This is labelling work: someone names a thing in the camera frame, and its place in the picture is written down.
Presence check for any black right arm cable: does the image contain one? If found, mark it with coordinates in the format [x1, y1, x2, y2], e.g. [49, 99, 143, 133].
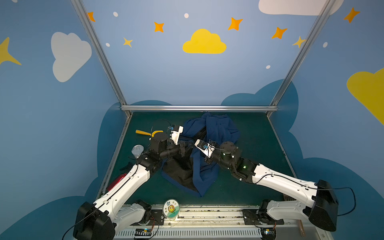
[253, 173, 357, 217]

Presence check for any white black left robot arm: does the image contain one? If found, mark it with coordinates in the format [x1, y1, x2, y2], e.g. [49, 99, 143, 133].
[72, 131, 185, 240]

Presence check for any left side aluminium floor rail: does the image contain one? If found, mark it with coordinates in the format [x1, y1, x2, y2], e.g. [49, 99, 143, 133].
[97, 116, 132, 197]

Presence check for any horizontal back aluminium rail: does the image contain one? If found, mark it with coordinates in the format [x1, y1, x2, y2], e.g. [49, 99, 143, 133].
[121, 105, 278, 113]

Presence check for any dark blue jacket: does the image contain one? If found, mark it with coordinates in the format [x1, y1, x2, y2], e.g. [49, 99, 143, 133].
[162, 113, 240, 197]

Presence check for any front aluminium rail base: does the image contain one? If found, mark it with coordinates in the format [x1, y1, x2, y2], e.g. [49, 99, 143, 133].
[115, 205, 333, 240]

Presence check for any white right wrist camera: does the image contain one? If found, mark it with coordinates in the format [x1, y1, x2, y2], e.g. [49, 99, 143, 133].
[195, 139, 216, 158]

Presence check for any left aluminium corner post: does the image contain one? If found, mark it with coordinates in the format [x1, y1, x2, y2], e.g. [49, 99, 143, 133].
[71, 0, 127, 107]

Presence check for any right aluminium corner post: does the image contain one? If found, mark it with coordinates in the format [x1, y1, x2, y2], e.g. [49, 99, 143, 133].
[266, 0, 337, 118]

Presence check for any yellow toy shovel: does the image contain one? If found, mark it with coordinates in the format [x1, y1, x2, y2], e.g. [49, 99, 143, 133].
[135, 130, 163, 138]

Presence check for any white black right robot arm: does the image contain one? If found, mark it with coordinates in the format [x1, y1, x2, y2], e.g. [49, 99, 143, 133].
[195, 140, 339, 232]

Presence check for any right side aluminium floor rail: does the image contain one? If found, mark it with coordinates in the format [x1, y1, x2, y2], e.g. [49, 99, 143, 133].
[267, 116, 297, 178]

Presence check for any aluminium floor rail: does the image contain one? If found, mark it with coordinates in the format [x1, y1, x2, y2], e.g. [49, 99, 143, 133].
[267, 116, 297, 178]
[97, 116, 132, 197]

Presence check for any round label tape roll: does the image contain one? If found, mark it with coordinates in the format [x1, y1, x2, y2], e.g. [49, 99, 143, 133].
[163, 199, 180, 221]

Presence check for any aluminium corner post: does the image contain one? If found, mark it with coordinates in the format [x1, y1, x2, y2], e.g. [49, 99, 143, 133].
[266, 0, 337, 118]
[71, 0, 127, 107]

